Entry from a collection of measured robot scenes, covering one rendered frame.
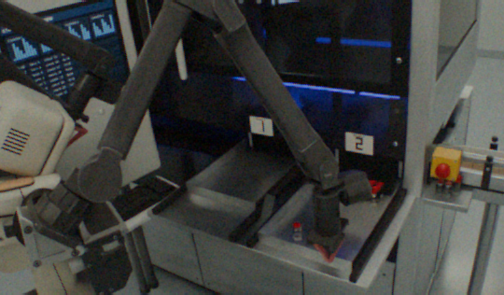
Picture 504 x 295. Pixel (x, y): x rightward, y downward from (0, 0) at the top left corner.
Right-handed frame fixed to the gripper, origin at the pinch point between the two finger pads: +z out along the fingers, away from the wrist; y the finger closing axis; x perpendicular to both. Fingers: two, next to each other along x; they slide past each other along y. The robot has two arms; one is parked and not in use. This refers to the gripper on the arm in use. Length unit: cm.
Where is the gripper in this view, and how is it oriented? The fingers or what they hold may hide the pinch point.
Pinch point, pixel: (329, 259)
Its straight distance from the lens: 107.3
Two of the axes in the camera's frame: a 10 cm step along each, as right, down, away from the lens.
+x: -8.5, -1.5, 5.0
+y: 5.1, -4.5, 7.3
